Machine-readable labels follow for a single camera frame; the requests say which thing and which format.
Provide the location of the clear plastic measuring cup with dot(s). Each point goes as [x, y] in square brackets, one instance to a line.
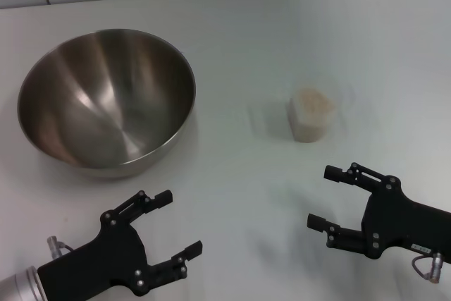
[310, 128]

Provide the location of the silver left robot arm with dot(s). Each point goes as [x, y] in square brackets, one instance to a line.
[21, 285]

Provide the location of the stainless steel mixing bowl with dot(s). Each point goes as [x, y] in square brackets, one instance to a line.
[105, 103]

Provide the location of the white rice grains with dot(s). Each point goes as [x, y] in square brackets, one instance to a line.
[311, 110]

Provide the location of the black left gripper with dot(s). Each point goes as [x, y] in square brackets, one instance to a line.
[112, 255]

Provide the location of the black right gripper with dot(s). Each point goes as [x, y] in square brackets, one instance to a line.
[394, 220]

